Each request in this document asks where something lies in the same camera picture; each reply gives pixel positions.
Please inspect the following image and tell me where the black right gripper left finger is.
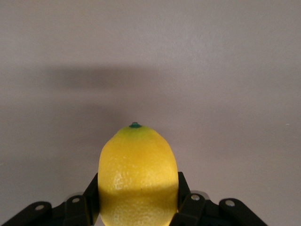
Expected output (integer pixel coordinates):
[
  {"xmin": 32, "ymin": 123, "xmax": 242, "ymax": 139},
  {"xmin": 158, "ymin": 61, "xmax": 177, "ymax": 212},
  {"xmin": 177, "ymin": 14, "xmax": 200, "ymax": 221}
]
[{"xmin": 0, "ymin": 171, "xmax": 101, "ymax": 226}]

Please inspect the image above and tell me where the yellow lemon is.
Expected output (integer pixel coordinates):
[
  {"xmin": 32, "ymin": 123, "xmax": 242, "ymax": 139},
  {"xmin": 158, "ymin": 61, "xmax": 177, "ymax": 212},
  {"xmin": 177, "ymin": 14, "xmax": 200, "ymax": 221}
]
[{"xmin": 97, "ymin": 121, "xmax": 180, "ymax": 226}]

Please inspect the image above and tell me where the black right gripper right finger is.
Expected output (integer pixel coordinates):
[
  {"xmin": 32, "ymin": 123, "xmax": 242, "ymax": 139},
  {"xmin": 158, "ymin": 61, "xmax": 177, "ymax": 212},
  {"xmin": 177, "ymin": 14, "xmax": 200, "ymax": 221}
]
[{"xmin": 168, "ymin": 171, "xmax": 270, "ymax": 226}]

